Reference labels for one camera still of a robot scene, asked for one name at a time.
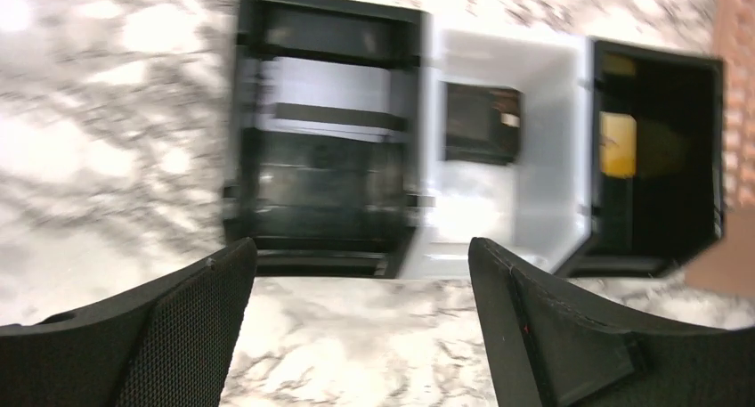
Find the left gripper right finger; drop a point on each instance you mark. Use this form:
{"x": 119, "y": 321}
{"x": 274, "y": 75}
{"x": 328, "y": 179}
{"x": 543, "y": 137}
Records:
{"x": 552, "y": 343}

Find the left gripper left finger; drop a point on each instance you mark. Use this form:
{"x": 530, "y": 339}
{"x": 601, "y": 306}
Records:
{"x": 168, "y": 342}

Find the orange plastic desk organizer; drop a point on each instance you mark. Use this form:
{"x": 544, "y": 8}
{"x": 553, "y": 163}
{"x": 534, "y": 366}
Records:
{"x": 728, "y": 267}

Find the black white card tray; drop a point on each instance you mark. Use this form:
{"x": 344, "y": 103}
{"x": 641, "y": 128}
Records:
{"x": 318, "y": 205}

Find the gold card in tray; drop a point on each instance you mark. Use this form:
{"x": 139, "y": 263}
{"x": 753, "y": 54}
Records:
{"x": 618, "y": 154}

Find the black card in tray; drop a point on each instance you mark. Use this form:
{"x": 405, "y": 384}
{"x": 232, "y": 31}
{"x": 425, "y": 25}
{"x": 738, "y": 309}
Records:
{"x": 482, "y": 124}

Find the silver card in tray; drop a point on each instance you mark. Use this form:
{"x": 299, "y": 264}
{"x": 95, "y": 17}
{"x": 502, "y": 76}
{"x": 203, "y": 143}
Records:
{"x": 330, "y": 99}

